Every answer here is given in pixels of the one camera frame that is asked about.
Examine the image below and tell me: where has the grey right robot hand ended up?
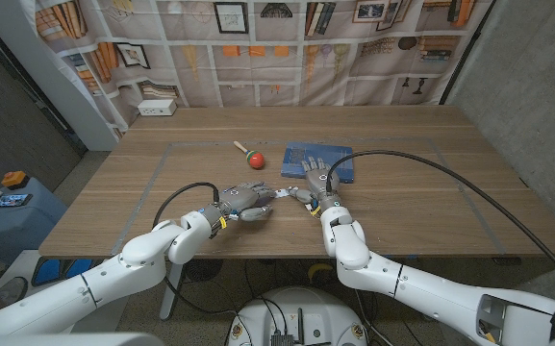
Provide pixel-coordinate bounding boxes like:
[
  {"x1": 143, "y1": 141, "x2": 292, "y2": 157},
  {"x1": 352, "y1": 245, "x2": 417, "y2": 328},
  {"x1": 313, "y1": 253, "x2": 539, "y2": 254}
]
[{"x1": 289, "y1": 154, "x2": 343, "y2": 215}]

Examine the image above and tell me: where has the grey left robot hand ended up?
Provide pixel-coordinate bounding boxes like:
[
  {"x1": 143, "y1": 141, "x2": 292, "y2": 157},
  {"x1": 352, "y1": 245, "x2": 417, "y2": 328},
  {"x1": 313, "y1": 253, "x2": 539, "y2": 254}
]
[{"x1": 214, "y1": 181, "x2": 277, "y2": 223}]

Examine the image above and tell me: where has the colourful striped wooden maraca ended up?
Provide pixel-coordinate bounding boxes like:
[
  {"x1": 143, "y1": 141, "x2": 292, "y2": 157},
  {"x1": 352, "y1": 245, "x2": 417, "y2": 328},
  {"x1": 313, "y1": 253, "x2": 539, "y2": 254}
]
[{"x1": 233, "y1": 139, "x2": 266, "y2": 170}]

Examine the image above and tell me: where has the blue flat tray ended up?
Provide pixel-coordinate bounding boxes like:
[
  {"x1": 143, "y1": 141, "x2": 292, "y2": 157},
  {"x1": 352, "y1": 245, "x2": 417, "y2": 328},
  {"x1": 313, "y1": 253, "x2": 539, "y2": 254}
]
[{"x1": 280, "y1": 140, "x2": 356, "y2": 185}]

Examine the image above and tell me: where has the black round floor object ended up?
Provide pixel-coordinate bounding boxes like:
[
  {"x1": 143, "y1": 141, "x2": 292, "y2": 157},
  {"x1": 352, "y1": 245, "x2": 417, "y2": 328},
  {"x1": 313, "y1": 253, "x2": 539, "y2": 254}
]
[{"x1": 184, "y1": 259, "x2": 224, "y2": 284}]

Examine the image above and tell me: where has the yellow curved object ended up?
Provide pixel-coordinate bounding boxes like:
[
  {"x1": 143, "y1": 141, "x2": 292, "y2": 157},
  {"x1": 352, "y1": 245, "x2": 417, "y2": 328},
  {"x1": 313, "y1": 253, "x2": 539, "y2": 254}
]
[{"x1": 307, "y1": 262, "x2": 335, "y2": 283}]

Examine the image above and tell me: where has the white table leg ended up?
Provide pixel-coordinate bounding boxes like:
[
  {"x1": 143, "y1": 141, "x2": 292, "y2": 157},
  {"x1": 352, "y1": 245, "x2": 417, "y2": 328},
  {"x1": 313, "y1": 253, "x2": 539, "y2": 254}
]
[{"x1": 159, "y1": 262, "x2": 187, "y2": 321}]

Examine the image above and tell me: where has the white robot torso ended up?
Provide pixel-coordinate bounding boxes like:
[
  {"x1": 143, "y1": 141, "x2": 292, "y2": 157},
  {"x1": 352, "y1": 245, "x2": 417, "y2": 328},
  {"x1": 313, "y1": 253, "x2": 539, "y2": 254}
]
[{"x1": 227, "y1": 286, "x2": 368, "y2": 346}]

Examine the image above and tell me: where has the printed bookshelf backdrop cloth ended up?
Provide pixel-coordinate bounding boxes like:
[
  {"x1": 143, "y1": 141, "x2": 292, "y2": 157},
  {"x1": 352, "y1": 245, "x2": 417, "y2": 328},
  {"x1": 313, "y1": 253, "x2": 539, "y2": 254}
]
[{"x1": 19, "y1": 0, "x2": 494, "y2": 140}]

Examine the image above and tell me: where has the white power outlet box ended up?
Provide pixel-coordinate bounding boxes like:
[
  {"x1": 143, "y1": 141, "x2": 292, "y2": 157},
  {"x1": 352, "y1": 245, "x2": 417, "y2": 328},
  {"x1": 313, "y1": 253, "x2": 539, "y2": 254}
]
[{"x1": 137, "y1": 98, "x2": 178, "y2": 117}]

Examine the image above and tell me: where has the black backdrop pole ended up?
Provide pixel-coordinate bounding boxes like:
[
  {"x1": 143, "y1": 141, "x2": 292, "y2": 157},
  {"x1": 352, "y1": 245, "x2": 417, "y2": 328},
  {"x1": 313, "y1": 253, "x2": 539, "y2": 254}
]
[{"x1": 439, "y1": 0, "x2": 498, "y2": 106}]

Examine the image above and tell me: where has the white pillar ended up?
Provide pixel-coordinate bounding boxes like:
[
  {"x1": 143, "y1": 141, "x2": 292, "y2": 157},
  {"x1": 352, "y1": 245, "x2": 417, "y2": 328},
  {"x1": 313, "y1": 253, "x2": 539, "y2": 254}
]
[{"x1": 0, "y1": 0, "x2": 119, "y2": 152}]

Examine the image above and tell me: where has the blue grey cabinet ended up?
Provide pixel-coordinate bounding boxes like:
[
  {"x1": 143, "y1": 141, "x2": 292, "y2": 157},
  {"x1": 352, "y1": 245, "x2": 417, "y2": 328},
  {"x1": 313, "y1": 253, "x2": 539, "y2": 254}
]
[{"x1": 0, "y1": 177, "x2": 69, "y2": 265}]

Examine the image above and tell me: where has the orange and black block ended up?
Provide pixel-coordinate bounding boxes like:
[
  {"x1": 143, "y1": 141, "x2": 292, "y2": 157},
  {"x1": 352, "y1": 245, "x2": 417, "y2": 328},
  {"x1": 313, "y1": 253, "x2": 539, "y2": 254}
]
[{"x1": 0, "y1": 170, "x2": 31, "y2": 190}]

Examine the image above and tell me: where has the black smartphone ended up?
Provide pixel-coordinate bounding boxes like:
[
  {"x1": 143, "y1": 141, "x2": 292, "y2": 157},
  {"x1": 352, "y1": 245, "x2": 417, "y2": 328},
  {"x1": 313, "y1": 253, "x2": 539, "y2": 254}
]
[{"x1": 0, "y1": 192, "x2": 34, "y2": 209}]

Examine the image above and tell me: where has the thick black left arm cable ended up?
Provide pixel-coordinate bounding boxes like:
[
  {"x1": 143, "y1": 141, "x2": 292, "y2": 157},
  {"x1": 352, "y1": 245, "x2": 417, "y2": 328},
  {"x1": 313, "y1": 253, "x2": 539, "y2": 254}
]
[{"x1": 151, "y1": 182, "x2": 242, "y2": 318}]

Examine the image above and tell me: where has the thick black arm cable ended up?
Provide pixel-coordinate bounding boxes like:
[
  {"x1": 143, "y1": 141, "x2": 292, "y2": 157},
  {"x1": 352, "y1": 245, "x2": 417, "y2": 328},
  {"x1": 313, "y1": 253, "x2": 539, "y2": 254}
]
[
  {"x1": 151, "y1": 182, "x2": 242, "y2": 318},
  {"x1": 325, "y1": 149, "x2": 555, "y2": 299}
]

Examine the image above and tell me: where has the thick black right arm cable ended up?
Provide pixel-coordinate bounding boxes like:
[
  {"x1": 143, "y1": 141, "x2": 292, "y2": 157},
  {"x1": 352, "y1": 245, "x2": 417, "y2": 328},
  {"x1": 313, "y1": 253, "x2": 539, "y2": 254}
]
[{"x1": 325, "y1": 149, "x2": 555, "y2": 299}]

